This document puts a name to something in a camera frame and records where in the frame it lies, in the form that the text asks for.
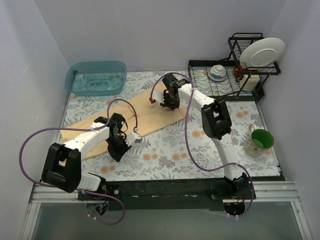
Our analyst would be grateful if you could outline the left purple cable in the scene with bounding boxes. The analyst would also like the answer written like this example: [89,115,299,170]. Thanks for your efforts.
[19,99,140,225]

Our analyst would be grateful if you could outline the floral table mat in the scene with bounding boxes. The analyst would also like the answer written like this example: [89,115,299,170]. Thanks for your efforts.
[63,71,280,181]

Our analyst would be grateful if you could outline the pale yellow t shirt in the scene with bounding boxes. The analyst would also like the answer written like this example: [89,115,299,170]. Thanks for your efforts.
[60,91,188,161]

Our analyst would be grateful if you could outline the black base bar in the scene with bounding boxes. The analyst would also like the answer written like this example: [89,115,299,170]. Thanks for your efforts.
[76,178,257,211]

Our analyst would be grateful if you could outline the aluminium frame rail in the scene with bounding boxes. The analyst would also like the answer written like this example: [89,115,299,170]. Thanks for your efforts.
[21,181,312,240]

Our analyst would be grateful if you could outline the cream ceramic cup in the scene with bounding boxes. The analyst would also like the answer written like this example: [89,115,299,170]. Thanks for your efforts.
[239,74,260,92]

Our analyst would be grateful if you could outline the teal plastic basin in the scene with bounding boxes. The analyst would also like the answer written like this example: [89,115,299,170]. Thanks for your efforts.
[64,61,127,97]

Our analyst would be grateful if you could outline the white ceramic plate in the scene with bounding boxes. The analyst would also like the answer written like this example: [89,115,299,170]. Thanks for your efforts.
[239,37,286,68]

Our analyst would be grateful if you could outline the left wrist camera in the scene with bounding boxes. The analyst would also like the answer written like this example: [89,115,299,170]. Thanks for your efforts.
[125,128,142,146]

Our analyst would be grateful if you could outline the green cup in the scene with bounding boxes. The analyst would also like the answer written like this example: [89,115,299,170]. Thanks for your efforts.
[243,124,275,158]

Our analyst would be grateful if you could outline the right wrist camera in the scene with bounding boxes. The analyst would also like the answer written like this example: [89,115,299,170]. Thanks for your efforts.
[149,91,165,104]

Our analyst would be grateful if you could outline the red mug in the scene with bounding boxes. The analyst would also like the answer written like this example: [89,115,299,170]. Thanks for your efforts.
[232,64,248,80]

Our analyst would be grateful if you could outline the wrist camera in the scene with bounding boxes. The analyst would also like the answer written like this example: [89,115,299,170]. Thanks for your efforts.
[125,128,142,146]
[149,91,165,104]

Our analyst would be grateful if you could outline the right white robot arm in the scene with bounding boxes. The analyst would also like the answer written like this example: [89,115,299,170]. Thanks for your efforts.
[149,72,252,199]

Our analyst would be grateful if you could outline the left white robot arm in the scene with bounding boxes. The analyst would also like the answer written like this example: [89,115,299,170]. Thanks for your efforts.
[41,113,141,200]

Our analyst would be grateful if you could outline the blue patterned white bowl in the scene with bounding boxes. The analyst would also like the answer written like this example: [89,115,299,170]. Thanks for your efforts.
[208,64,227,82]

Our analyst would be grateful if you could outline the black wire dish rack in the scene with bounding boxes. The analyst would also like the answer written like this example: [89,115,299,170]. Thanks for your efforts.
[187,32,281,102]

